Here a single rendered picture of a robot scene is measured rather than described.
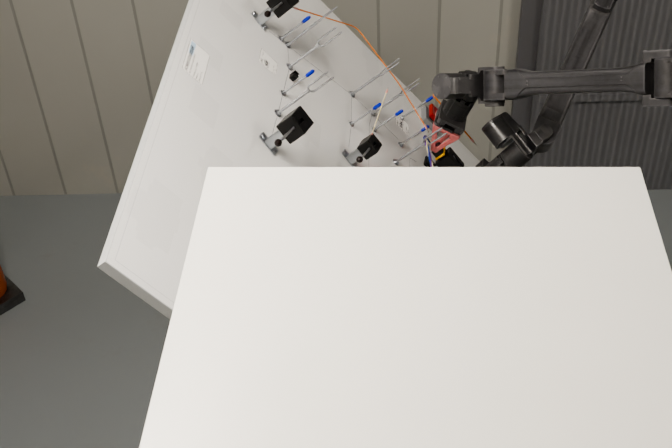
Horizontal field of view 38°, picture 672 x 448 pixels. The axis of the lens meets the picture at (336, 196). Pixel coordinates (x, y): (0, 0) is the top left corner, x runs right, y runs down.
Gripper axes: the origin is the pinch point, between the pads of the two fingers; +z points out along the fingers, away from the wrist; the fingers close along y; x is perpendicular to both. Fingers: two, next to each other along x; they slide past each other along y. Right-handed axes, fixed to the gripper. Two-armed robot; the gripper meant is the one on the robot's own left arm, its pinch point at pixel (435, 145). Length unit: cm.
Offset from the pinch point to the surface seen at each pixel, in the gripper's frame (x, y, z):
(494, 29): 18, -138, 17
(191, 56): -54, 44, -17
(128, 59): -99, -117, 84
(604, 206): 4, 106, -56
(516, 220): -5, 110, -52
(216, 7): -56, 24, -18
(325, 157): -23.0, 31.5, -2.6
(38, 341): -80, -44, 161
